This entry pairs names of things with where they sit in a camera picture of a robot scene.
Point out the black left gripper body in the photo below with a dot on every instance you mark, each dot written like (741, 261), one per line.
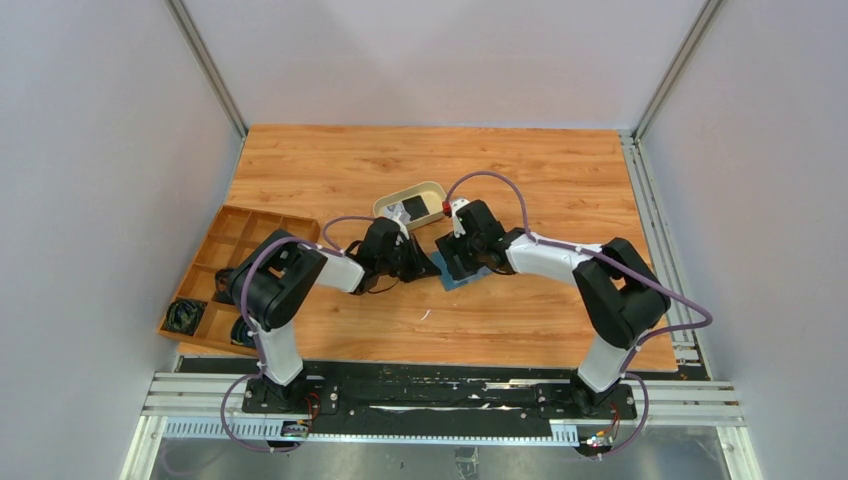
(411, 258)

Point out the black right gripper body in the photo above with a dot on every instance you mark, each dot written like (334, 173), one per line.
(456, 251)

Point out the blue leather card holder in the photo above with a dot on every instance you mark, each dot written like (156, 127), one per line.
(448, 282)

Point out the cream oval plastic tray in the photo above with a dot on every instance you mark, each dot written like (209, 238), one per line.
(433, 194)

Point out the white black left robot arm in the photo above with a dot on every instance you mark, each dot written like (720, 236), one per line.
(272, 283)

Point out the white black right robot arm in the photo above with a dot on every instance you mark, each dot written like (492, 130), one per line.
(619, 291)

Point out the white VIP card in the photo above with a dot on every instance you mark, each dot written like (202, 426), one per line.
(397, 212)

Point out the black VIP card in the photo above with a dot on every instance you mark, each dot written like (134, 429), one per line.
(416, 207)

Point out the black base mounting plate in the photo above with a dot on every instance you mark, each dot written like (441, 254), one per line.
(430, 397)

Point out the wooden compartment organizer tray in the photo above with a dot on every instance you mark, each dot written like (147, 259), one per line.
(199, 314)

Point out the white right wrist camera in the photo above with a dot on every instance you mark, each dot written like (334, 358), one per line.
(450, 209)

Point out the aluminium corner post right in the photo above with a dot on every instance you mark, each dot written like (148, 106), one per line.
(647, 164)

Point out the aluminium corner post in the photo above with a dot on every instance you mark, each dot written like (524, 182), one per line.
(647, 164)
(204, 59)

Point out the aluminium frame rail front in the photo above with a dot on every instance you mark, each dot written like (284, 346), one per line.
(199, 406)

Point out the aluminium corner post left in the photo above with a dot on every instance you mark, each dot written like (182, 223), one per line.
(204, 59)

